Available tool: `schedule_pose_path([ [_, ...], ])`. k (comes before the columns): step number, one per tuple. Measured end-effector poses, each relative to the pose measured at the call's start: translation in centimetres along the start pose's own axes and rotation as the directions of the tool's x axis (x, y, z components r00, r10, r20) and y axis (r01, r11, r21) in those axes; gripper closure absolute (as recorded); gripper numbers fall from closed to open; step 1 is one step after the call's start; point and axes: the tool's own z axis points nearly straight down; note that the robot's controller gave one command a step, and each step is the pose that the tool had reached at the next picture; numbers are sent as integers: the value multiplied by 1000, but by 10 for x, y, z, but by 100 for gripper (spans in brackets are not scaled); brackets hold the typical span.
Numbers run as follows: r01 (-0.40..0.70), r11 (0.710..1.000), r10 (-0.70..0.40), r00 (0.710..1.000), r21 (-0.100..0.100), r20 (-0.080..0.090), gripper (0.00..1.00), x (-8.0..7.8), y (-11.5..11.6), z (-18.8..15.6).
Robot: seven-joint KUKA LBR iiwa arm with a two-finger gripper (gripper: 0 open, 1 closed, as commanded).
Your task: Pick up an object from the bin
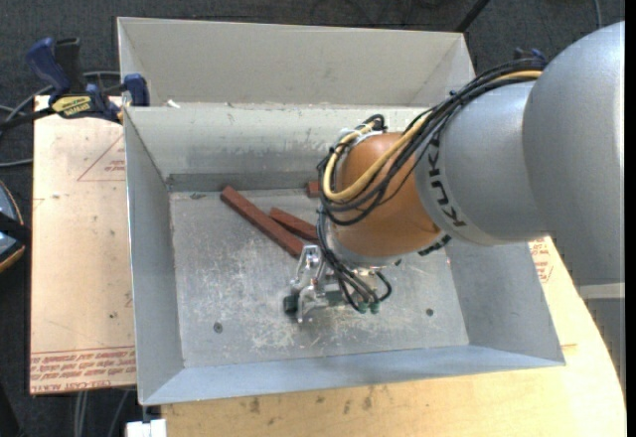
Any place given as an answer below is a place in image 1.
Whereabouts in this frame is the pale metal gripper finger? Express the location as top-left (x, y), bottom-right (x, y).
top-left (282, 292), bottom-right (332, 325)
top-left (296, 245), bottom-right (326, 290)

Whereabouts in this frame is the long red-brown flat block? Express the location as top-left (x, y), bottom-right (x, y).
top-left (220, 185), bottom-right (306, 259)

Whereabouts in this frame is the grey metal bin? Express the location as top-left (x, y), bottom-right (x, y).
top-left (116, 16), bottom-right (566, 407)

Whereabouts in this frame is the brown cardboard board, red print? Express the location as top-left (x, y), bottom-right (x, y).
top-left (29, 94), bottom-right (557, 396)

